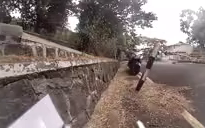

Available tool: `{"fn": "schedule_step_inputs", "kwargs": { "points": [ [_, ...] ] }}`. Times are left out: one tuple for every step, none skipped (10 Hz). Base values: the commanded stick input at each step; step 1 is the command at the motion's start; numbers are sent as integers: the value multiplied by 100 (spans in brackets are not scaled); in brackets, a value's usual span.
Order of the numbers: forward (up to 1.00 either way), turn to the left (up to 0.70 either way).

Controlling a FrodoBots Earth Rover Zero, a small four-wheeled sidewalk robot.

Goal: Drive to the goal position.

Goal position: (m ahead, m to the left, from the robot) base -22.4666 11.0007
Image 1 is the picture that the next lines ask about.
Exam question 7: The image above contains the pale low building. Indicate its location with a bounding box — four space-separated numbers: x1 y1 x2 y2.
165 42 205 64

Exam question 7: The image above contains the grey asphalt road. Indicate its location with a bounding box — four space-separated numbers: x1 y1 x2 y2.
139 59 205 128

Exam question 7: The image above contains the dark motorcycle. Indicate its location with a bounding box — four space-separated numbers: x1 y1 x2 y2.
126 51 144 76

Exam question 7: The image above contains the black and white striped post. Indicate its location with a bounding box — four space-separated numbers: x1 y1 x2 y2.
135 43 161 92

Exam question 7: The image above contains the weathered concrete balustrade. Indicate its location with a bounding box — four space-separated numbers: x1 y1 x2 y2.
0 21 103 65

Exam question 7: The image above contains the group of dark trees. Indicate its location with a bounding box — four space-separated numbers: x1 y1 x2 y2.
0 0 158 60

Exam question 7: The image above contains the robot's own part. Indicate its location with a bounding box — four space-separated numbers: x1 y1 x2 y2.
136 119 146 128

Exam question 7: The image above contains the dry leaf-strewn dirt verge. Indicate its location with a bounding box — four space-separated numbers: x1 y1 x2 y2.
84 61 195 128

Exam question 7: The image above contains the grey stone wall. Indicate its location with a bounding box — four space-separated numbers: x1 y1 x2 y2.
0 58 121 128

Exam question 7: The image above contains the pale concrete kerb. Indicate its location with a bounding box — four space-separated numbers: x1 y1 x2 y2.
135 71 205 128

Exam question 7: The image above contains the tree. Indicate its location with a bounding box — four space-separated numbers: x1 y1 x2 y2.
179 6 205 58

